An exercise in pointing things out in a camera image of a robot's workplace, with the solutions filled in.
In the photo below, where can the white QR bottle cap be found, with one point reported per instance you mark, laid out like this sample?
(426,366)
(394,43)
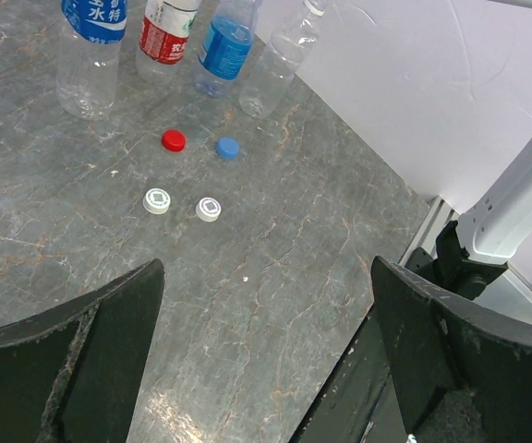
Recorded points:
(208,209)

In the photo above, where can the blue cap water bottle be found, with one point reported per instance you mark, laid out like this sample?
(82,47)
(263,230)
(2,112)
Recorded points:
(226,45)

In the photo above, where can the blue label small bottle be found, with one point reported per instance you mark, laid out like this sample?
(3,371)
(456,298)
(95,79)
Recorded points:
(88,57)

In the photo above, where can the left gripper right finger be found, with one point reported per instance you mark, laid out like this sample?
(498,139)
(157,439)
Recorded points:
(429,364)

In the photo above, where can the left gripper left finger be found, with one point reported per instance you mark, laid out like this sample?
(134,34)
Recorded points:
(72,373)

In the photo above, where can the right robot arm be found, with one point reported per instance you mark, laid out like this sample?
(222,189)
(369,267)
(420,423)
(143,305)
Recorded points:
(473,251)

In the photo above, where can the red label water bottle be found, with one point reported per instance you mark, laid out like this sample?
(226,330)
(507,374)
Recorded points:
(165,30)

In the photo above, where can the blue bottle cap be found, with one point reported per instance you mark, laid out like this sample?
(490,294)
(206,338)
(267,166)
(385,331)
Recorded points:
(228,148)

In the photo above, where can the white blue-print bottle cap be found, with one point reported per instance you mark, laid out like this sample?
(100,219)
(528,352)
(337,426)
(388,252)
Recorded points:
(156,201)

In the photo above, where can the red bottle cap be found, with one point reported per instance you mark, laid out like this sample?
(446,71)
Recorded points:
(173,140)

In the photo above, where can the clear small bottle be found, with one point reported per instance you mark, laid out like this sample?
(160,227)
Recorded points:
(283,54)

